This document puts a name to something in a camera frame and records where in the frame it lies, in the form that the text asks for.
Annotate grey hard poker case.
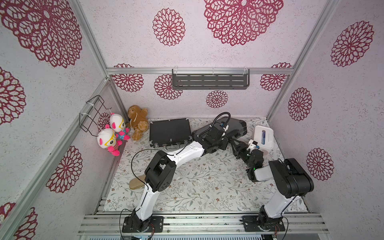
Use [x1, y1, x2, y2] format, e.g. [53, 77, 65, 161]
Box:
[192, 117, 247, 141]

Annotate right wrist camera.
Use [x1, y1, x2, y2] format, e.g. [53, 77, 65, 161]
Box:
[247, 140, 260, 153]

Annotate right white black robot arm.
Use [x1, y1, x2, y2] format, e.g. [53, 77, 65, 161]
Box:
[230, 140, 314, 222]

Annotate black wire wall basket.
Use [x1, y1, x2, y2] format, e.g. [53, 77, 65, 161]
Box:
[78, 95, 112, 137]

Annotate grey metal wall shelf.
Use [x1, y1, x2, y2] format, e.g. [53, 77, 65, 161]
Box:
[172, 70, 250, 90]

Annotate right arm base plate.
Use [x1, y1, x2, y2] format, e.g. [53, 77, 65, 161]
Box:
[240, 215, 286, 232]

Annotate pink white plush doll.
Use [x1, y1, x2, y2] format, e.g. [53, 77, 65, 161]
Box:
[97, 128, 123, 157]
[109, 114, 130, 141]

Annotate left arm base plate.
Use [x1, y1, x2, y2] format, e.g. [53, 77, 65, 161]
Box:
[122, 216, 164, 233]

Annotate tan wooden oval piece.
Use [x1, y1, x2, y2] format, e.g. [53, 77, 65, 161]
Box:
[129, 175, 146, 190]

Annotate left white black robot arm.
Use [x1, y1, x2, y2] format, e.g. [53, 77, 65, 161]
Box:
[132, 123, 229, 222]

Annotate black flat poker case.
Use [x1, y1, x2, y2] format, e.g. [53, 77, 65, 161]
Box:
[149, 119, 192, 150]

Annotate upper pink white plush doll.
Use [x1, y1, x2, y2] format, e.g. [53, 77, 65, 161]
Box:
[109, 114, 130, 141]

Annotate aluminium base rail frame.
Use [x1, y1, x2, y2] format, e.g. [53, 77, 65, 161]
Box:
[78, 212, 329, 236]

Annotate lower pink white plush doll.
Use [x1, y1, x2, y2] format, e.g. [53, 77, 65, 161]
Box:
[97, 128, 123, 157]

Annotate white tissue box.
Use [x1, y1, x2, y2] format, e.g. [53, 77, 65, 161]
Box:
[252, 126, 274, 156]

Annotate brown teddy bear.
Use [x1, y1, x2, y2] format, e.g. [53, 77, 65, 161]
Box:
[128, 105, 149, 141]

